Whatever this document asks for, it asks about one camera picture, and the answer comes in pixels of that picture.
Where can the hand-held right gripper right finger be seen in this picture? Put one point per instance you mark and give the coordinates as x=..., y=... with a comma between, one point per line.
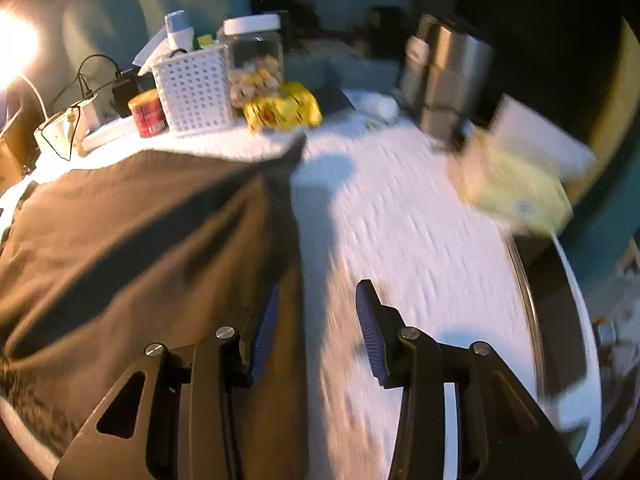
x=372, y=340

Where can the white power strip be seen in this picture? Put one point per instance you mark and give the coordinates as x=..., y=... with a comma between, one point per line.
x=112, y=132

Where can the yellow snack bag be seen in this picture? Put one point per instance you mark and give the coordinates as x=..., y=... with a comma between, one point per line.
x=285, y=107

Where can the white desk lamp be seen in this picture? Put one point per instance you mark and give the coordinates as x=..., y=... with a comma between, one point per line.
x=12, y=50

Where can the stainless steel tumbler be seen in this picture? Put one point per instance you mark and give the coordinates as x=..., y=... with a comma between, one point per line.
x=450, y=75

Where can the white textured tablecloth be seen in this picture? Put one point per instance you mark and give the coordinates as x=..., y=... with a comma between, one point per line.
x=400, y=210

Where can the white plastic basket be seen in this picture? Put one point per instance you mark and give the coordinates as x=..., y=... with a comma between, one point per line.
x=195, y=95

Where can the white tissue paper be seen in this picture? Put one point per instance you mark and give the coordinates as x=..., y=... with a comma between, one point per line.
x=152, y=52

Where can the pale yellow curved panel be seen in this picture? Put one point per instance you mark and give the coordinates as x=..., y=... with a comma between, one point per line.
x=627, y=110

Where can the green yellow packet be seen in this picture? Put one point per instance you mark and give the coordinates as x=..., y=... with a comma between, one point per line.
x=206, y=42

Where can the small white container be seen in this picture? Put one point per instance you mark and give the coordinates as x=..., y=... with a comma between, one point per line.
x=379, y=106

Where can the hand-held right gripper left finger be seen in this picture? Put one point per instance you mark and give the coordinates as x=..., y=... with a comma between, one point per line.
x=262, y=345

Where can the black smartphone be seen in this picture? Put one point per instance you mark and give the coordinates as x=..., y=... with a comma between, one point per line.
x=560, y=320

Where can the white ceramic mug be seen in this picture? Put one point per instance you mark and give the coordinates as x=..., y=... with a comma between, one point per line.
x=57, y=135

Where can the clear jar with white lid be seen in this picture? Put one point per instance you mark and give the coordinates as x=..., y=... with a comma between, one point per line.
x=255, y=60

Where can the white bottle with grey cap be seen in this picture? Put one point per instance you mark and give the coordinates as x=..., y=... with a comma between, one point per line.
x=179, y=30

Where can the black charger adapter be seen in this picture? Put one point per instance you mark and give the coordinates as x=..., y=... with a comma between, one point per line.
x=125, y=95

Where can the yellow tissue box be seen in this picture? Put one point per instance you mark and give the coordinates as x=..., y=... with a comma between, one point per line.
x=520, y=185

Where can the white charger adapter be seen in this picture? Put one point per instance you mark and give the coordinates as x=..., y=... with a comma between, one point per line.
x=90, y=115

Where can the black notebook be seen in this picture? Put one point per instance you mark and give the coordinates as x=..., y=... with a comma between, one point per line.
x=332, y=101

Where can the brown t-shirt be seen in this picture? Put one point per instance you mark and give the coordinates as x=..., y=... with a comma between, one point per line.
x=150, y=220

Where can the red tin can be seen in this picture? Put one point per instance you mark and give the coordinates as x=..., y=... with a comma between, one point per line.
x=148, y=115

